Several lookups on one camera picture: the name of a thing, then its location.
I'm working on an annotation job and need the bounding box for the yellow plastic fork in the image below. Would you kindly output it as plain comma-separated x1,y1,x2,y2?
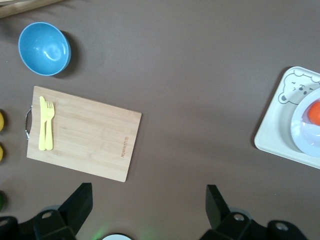
44,100,56,151

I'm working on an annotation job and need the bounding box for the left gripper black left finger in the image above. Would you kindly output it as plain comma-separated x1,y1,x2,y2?
0,182,94,240

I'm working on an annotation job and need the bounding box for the wooden mug rack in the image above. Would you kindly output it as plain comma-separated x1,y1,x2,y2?
0,0,69,19

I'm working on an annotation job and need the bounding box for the blue bowl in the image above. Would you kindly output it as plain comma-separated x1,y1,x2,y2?
17,21,72,77

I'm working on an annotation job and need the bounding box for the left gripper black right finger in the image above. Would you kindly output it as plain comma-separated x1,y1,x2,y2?
199,184,309,240

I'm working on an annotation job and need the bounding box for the brown table mat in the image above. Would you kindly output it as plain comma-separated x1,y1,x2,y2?
0,0,320,240

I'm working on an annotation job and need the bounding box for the white round plate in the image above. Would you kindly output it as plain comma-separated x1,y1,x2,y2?
290,87,320,159

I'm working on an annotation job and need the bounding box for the cream bear print tray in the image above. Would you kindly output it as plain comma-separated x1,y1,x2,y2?
253,65,320,168

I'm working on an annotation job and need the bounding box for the yellow plastic knife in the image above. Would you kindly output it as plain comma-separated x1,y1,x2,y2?
38,95,49,152

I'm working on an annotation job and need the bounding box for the orange mandarin fruit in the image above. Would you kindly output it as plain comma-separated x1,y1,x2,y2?
307,100,320,127

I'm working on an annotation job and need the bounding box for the bamboo cutting board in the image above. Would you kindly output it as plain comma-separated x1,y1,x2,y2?
24,85,143,184

